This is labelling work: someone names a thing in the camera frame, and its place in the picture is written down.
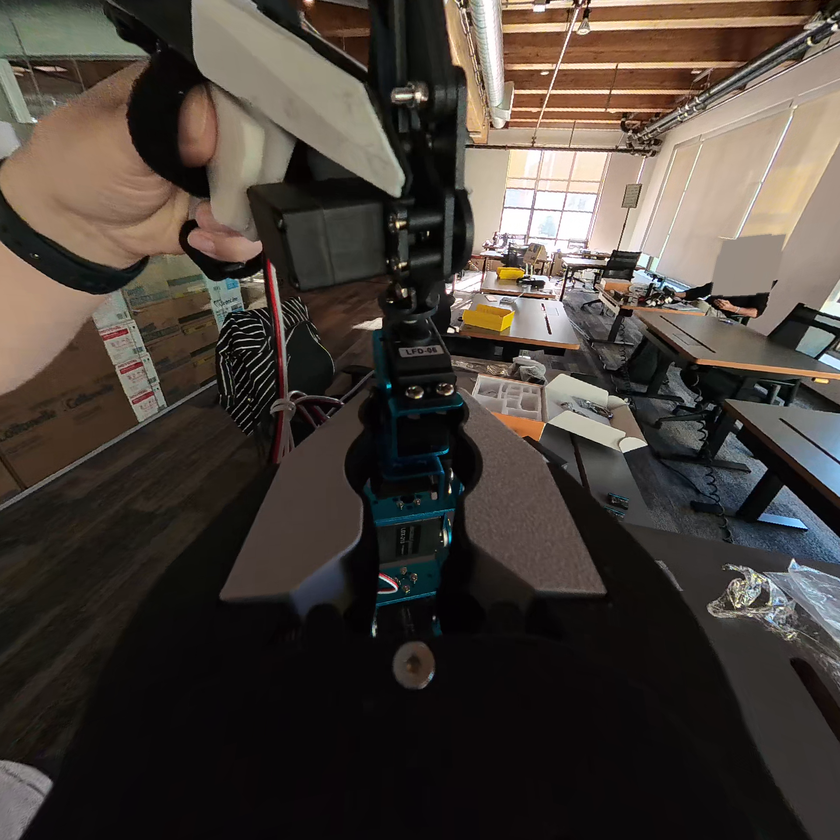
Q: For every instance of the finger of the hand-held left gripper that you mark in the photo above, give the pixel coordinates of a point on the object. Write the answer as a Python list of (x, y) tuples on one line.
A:
[(295, 79)]

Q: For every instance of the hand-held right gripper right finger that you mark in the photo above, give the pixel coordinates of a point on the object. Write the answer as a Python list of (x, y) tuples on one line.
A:
[(525, 525)]

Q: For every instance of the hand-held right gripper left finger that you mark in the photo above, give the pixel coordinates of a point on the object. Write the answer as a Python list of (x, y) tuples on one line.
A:
[(308, 525)]

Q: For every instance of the blue toy robot arm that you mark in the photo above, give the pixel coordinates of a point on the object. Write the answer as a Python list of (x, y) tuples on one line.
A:
[(420, 197)]

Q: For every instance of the dark desk with orange edge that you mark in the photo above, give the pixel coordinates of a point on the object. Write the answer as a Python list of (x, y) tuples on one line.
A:
[(604, 472)]

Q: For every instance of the wood edged office desk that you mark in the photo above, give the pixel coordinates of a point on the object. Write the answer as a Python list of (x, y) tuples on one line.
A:
[(538, 328), (722, 341)]

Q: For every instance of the dark grey desk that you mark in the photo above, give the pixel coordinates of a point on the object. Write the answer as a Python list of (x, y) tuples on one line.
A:
[(754, 669)]

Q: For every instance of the grey office desk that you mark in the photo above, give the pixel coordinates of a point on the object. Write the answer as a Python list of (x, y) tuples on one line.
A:
[(800, 446)]

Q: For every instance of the person's left hand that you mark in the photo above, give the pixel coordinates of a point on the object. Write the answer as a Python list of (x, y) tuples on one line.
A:
[(79, 177)]

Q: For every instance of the small black circuit board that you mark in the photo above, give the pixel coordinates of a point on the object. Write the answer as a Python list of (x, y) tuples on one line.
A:
[(618, 500)]

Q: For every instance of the white cardboard box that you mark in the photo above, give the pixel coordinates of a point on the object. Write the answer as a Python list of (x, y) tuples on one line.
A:
[(508, 397)]

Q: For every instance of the open white orange box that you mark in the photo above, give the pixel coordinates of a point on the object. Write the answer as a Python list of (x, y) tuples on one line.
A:
[(590, 407)]

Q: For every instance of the black white striped cloth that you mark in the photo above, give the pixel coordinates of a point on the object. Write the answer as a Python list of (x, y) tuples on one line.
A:
[(249, 367)]

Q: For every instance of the large yellow bin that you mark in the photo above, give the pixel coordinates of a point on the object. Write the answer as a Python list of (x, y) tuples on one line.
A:
[(489, 318)]

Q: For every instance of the black wristband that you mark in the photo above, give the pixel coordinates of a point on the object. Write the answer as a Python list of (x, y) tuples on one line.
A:
[(52, 259)]

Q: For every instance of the crumpled clear plastic wrap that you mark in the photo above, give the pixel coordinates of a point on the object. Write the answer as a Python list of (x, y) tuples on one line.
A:
[(748, 604)]

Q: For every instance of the small yellow bin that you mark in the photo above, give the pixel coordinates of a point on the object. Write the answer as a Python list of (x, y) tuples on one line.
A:
[(510, 272)]

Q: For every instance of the stack of cardboard boxes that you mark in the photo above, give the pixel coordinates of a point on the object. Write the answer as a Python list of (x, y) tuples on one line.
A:
[(65, 420)]

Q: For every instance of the black office chair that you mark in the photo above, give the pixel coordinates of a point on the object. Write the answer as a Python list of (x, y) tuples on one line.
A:
[(807, 331), (620, 266)]

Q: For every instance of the far end window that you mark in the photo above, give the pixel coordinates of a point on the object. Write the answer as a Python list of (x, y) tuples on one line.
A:
[(554, 197)]

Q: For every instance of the large flat clear bag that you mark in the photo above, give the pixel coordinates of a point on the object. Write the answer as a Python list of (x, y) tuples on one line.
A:
[(817, 590)]

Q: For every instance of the person in white shirt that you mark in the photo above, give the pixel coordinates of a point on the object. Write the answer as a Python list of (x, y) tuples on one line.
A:
[(19, 807)]

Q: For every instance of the ceiling pipe run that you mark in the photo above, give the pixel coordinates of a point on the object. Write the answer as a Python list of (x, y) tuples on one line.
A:
[(722, 85)]

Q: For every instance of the silver ventilation duct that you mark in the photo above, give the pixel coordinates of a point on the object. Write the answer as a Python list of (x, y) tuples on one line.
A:
[(491, 59)]

